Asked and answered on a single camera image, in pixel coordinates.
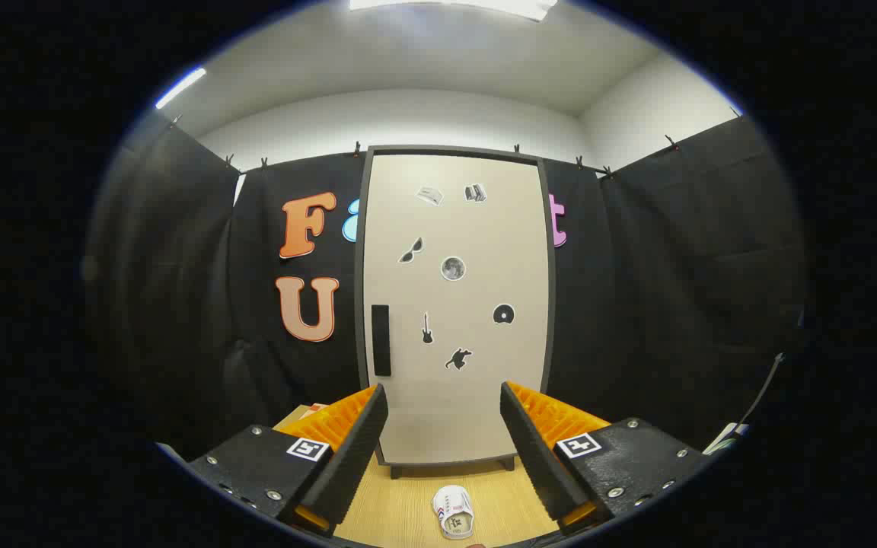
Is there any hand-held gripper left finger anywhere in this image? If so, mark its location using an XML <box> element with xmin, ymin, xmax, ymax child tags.
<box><xmin>189</xmin><ymin>383</ymin><xmax>391</xmax><ymax>538</ymax></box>

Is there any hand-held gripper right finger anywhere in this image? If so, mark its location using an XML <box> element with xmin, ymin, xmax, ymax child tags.
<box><xmin>499</xmin><ymin>381</ymin><xmax>703</xmax><ymax>531</ymax></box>

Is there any white canvas shoe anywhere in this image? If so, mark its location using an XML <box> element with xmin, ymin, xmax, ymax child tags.
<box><xmin>432</xmin><ymin>484</ymin><xmax>476</xmax><ymax>540</ymax></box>

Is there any black cabinet door handle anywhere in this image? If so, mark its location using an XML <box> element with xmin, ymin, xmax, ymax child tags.
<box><xmin>372</xmin><ymin>304</ymin><xmax>393</xmax><ymax>378</ymax></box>

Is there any dark grey shoe cabinet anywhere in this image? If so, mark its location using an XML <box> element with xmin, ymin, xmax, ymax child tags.
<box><xmin>355</xmin><ymin>145</ymin><xmax>558</xmax><ymax>480</ymax></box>

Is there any beige shoe cabinet door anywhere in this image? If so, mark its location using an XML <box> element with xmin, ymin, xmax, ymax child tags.
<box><xmin>365</xmin><ymin>155</ymin><xmax>550</xmax><ymax>464</ymax></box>

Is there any white plastic object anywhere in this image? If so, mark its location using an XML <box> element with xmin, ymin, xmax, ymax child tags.
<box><xmin>703</xmin><ymin>422</ymin><xmax>750</xmax><ymax>456</ymax></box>

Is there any black backdrop cloth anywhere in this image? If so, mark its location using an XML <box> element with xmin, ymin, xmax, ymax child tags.
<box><xmin>85</xmin><ymin>107</ymin><xmax>808</xmax><ymax>457</ymax></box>

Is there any narrow ceiling light strip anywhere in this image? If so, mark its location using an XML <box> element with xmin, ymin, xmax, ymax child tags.
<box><xmin>155</xmin><ymin>66</ymin><xmax>208</xmax><ymax>110</ymax></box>

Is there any wide ceiling light panel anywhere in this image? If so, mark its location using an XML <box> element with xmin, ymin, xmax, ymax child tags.
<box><xmin>349</xmin><ymin>0</ymin><xmax>559</xmax><ymax>21</ymax></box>

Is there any thin dark cable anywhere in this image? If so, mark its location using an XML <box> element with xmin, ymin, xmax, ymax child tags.
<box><xmin>739</xmin><ymin>352</ymin><xmax>787</xmax><ymax>427</ymax></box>

